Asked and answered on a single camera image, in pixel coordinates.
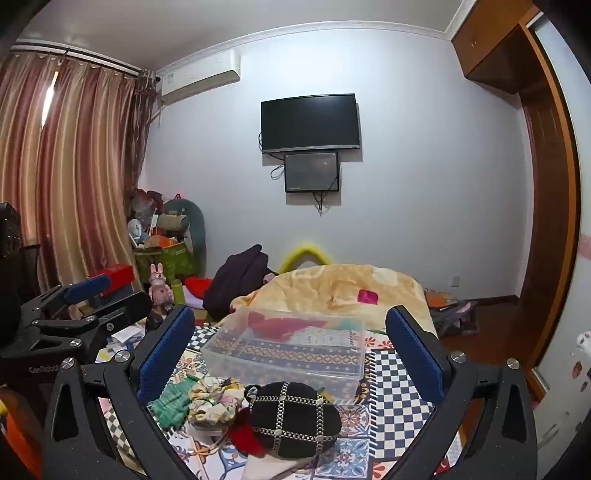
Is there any pink bunny plush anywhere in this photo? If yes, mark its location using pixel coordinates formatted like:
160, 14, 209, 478
148, 263, 173, 307

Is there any pink striped curtain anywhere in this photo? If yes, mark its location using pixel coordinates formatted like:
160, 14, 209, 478
1, 52, 147, 289

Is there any green knitted glove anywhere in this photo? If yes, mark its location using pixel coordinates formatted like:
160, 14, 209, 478
148, 375, 198, 430

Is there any floral fabric scrunchie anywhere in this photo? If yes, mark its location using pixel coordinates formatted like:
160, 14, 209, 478
188, 375, 245, 428

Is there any red felt cloth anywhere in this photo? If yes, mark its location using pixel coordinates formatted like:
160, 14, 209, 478
228, 408, 267, 457

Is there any yellow fuzzy hoop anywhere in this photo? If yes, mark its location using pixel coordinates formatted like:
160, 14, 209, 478
279, 243, 332, 274

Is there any dark purple jacket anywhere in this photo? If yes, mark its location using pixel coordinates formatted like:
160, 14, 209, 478
204, 244, 274, 321

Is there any brown wooden door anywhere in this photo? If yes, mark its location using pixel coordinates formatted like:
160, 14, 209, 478
520, 25, 580, 369

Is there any yellow fleece blanket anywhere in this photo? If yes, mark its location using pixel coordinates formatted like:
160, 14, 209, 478
230, 264, 436, 333

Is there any wall-mounted black television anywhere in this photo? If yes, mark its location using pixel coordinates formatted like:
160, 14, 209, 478
260, 93, 362, 153

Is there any clear plastic storage box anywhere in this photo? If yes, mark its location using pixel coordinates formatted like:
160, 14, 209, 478
200, 307, 366, 404

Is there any red box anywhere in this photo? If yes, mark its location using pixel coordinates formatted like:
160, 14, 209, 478
90, 264, 135, 297

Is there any patterned patchwork tablecloth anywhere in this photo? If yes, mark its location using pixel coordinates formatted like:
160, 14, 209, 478
98, 322, 465, 480

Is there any brown overhead cabinet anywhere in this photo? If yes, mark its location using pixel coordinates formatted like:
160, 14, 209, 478
452, 0, 543, 94

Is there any green cardboard box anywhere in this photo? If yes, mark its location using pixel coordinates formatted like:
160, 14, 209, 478
133, 243, 199, 283

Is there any black chain-pattern pouch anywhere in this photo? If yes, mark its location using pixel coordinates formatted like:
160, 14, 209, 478
245, 382, 342, 459

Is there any small black wall monitor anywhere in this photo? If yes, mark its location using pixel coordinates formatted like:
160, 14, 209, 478
283, 152, 341, 193

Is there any white air conditioner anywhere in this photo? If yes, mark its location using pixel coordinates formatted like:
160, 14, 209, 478
159, 50, 240, 105

